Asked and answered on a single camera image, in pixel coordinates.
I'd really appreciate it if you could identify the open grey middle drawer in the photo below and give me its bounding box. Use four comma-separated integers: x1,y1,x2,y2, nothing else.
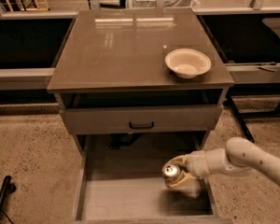
73,133,233,224

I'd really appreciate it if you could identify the grey drawer cabinet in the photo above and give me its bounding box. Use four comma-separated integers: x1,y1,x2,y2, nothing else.
48,9,233,151

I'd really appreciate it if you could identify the white bowl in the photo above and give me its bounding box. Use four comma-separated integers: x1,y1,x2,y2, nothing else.
165,49,211,79

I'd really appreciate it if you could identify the grey top drawer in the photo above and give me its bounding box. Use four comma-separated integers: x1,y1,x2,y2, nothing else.
60,105,222,135

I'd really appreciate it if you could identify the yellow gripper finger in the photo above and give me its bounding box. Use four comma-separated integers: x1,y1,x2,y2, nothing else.
166,171,196,189
162,155,188,172

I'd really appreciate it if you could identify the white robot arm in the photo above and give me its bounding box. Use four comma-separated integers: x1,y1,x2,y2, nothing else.
162,137,280,189

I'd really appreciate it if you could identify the black stand leg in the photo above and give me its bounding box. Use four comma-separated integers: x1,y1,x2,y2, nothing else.
226,92,280,143
0,175,17,224

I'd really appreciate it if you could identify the wire basket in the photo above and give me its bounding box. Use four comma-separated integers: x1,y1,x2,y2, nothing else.
126,0,200,9

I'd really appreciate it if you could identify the black stand leg left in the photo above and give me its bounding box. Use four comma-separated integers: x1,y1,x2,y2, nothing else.
0,175,17,224

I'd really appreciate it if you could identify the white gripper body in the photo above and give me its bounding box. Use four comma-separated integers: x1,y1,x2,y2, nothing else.
186,150,211,179

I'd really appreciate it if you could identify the silver 7up can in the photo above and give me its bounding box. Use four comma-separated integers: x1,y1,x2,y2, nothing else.
161,162,180,189

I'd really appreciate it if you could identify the black drawer handle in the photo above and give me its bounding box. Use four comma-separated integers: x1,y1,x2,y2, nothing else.
129,121,154,130

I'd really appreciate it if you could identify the black stand leg right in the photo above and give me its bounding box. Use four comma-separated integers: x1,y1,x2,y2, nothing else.
226,92,280,143

